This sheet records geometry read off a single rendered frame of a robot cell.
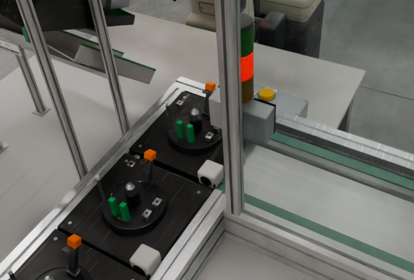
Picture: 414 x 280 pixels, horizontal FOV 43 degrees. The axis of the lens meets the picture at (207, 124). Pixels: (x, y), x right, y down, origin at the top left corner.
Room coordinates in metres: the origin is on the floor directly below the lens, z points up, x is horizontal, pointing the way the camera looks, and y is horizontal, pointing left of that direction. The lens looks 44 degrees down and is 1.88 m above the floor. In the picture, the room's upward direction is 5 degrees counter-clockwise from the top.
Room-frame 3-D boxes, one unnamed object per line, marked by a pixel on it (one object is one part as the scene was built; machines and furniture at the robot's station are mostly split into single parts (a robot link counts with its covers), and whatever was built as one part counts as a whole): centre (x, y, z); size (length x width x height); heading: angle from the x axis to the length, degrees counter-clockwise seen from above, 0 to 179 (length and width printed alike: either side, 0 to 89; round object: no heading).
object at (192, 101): (0.92, 0.03, 0.96); 0.24 x 0.24 x 0.02; 56
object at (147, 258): (0.71, 0.17, 1.01); 0.24 x 0.24 x 0.13; 56
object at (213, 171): (0.79, 0.00, 0.97); 0.05 x 0.05 x 0.04; 56
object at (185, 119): (0.92, 0.03, 0.98); 0.14 x 0.14 x 0.02
